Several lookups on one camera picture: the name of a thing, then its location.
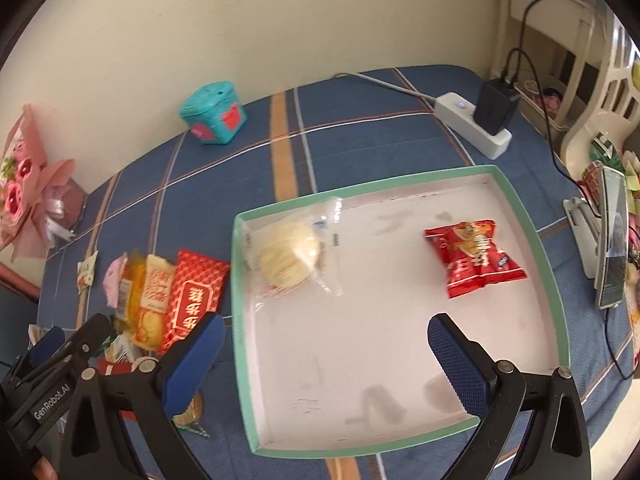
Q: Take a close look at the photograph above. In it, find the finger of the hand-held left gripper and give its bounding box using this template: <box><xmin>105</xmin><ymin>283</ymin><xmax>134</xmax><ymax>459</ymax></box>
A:
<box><xmin>30</xmin><ymin>313</ymin><xmax>115</xmax><ymax>378</ymax></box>
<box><xmin>10</xmin><ymin>326</ymin><xmax>66</xmax><ymax>376</ymax></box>

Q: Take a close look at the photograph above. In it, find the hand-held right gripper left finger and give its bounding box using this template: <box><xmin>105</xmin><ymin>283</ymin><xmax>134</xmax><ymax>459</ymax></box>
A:
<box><xmin>62</xmin><ymin>312</ymin><xmax>227</xmax><ymax>480</ymax></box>

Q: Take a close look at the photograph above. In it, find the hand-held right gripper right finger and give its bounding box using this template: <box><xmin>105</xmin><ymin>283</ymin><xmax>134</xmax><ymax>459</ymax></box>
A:
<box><xmin>426</xmin><ymin>313</ymin><xmax>593</xmax><ymax>480</ymax></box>

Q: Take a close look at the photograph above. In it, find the red packet with white label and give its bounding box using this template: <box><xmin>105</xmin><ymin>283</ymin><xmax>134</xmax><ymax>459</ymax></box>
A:
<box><xmin>97</xmin><ymin>357</ymin><xmax>138</xmax><ymax>376</ymax></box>

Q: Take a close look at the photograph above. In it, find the yellow cake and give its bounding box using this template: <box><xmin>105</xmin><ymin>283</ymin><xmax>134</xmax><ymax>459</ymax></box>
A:
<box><xmin>172</xmin><ymin>392</ymin><xmax>205</xmax><ymax>426</ymax></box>

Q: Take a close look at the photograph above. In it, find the long red patterned packet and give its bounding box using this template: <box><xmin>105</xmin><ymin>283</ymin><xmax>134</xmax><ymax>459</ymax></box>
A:
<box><xmin>157</xmin><ymin>250</ymin><xmax>232</xmax><ymax>356</ymax></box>

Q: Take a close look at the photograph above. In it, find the small green wrapper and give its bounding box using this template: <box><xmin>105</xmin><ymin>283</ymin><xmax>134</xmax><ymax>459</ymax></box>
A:
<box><xmin>177</xmin><ymin>422</ymin><xmax>213</xmax><ymax>441</ymax></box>

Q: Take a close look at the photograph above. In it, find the white tray with green rim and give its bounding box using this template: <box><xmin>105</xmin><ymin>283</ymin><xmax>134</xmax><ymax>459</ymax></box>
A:
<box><xmin>231</xmin><ymin>164</ymin><xmax>572</xmax><ymax>460</ymax></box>

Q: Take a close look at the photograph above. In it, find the pink snack packet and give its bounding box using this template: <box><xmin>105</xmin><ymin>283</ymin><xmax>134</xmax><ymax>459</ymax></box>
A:
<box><xmin>102</xmin><ymin>254</ymin><xmax>130</xmax><ymax>311</ymax></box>

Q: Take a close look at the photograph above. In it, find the orange transparent snack packet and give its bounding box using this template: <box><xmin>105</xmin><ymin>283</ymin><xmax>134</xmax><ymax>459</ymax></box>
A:
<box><xmin>116</xmin><ymin>252</ymin><xmax>151</xmax><ymax>331</ymax></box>

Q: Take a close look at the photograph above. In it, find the small white candy packet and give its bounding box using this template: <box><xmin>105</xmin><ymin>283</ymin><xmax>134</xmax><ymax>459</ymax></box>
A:
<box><xmin>76</xmin><ymin>251</ymin><xmax>99</xmax><ymax>293</ymax></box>

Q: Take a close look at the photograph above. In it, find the yellow cracker packet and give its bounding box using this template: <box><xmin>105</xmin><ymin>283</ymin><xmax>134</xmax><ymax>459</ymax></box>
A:
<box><xmin>131</xmin><ymin>255</ymin><xmax>177</xmax><ymax>352</ymax></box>

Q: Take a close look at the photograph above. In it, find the small red snack packet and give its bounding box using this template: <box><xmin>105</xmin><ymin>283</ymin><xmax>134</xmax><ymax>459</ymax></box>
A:
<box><xmin>424</xmin><ymin>219</ymin><xmax>528</xmax><ymax>301</ymax></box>

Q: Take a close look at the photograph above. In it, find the clear-wrapped round bread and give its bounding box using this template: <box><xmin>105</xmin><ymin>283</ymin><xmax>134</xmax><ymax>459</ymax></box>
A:
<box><xmin>243</xmin><ymin>196</ymin><xmax>346</xmax><ymax>300</ymax></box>

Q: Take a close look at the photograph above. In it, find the pink flower bouquet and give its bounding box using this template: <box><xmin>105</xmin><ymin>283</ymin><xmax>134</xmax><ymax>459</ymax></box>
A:
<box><xmin>0</xmin><ymin>104</ymin><xmax>90</xmax><ymax>263</ymax></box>

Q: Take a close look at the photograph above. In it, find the white phone stand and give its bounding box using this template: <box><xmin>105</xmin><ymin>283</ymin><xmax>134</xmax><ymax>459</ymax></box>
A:
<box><xmin>563</xmin><ymin>197</ymin><xmax>603</xmax><ymax>291</ymax></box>

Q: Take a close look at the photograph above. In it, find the smartphone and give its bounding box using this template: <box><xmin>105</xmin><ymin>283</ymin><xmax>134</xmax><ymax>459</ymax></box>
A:
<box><xmin>595</xmin><ymin>167</ymin><xmax>628</xmax><ymax>310</ymax></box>

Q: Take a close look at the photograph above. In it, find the red patterned box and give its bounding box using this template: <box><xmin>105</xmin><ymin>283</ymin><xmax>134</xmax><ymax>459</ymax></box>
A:
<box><xmin>581</xmin><ymin>160</ymin><xmax>606</xmax><ymax>201</ymax></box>

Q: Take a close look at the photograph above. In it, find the teal tin box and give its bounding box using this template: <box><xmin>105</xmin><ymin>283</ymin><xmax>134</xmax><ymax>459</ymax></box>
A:
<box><xmin>180</xmin><ymin>80</ymin><xmax>248</xmax><ymax>146</ymax></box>

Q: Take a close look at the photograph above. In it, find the pile of colourful knickknacks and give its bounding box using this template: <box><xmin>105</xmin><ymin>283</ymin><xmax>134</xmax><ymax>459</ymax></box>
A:
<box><xmin>620</xmin><ymin>150</ymin><xmax>640</xmax><ymax>311</ymax></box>

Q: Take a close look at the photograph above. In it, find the blue plaid bed sheet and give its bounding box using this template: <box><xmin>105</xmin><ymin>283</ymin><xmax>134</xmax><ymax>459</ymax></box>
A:
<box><xmin>35</xmin><ymin>64</ymin><xmax>640</xmax><ymax>480</ymax></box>

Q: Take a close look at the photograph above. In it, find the white power strip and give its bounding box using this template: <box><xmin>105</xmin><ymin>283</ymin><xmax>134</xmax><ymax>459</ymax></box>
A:
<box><xmin>434</xmin><ymin>91</ymin><xmax>513</xmax><ymax>161</ymax></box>

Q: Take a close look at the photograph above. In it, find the black charger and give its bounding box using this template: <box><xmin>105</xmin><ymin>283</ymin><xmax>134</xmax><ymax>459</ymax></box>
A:
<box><xmin>472</xmin><ymin>78</ymin><xmax>522</xmax><ymax>136</ymax></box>

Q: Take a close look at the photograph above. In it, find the green printed packet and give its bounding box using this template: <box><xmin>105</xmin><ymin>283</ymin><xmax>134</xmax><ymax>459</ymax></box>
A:
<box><xmin>590</xmin><ymin>132</ymin><xmax>618</xmax><ymax>158</ymax></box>

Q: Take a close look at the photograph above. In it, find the floral patterned cloth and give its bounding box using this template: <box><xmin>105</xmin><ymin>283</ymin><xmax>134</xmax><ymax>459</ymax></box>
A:
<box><xmin>520</xmin><ymin>75</ymin><xmax>566</xmax><ymax>121</ymax></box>

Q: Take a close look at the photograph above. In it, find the cream wooden furniture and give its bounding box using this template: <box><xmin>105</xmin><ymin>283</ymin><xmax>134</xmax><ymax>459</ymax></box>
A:
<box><xmin>492</xmin><ymin>0</ymin><xmax>640</xmax><ymax>171</ymax></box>

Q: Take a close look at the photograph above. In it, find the black cable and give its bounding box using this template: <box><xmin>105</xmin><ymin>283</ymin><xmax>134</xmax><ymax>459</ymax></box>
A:
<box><xmin>502</xmin><ymin>0</ymin><xmax>601</xmax><ymax>86</ymax></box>
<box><xmin>510</xmin><ymin>49</ymin><xmax>640</xmax><ymax>381</ymax></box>

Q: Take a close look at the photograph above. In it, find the white power cable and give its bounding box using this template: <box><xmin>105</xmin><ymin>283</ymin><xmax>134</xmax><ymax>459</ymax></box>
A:
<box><xmin>334</xmin><ymin>72</ymin><xmax>441</xmax><ymax>106</ymax></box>

